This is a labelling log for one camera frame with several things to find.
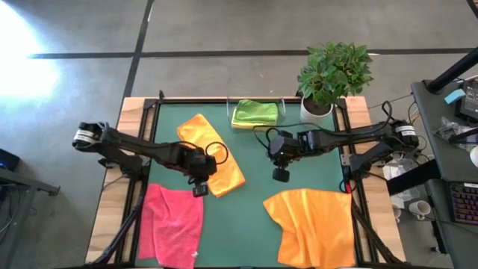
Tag orange microfiber towel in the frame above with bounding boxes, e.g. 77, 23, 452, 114
176, 113, 246, 198
262, 188, 357, 269

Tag green microfiber towel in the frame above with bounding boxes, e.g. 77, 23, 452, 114
232, 99, 279, 126

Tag pink microfiber towel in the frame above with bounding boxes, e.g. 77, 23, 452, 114
137, 182, 205, 269

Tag clear plastic bin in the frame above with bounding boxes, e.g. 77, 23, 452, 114
226, 96, 288, 132

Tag white plant pot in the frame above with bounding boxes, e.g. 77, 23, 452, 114
299, 96, 335, 128

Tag green table mat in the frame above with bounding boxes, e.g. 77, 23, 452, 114
134, 102, 359, 268

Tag green leafy plant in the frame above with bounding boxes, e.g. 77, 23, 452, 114
297, 41, 375, 106

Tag white crumpled bag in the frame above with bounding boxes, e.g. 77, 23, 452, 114
382, 160, 423, 210

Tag black flat bar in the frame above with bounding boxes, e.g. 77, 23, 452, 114
386, 159, 442, 196

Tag white mug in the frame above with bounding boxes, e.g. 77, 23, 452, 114
408, 200, 432, 221

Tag grey side desk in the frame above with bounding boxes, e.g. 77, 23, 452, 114
410, 78, 478, 269

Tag clear plastic bag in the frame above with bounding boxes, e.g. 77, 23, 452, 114
432, 116, 478, 152

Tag blue sticky pad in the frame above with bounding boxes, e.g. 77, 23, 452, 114
443, 88, 467, 105

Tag black round pole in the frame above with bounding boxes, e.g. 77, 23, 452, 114
425, 46, 478, 95

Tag black keyboard coloured keys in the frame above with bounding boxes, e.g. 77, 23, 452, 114
449, 182, 478, 226

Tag dark blue box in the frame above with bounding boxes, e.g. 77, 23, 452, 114
0, 148, 22, 172

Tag black desk device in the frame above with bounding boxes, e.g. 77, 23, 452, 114
458, 78, 478, 121

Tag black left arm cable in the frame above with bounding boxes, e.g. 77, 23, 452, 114
175, 140, 230, 167

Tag black aluminium table frame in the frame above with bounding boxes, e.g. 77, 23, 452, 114
84, 89, 412, 269

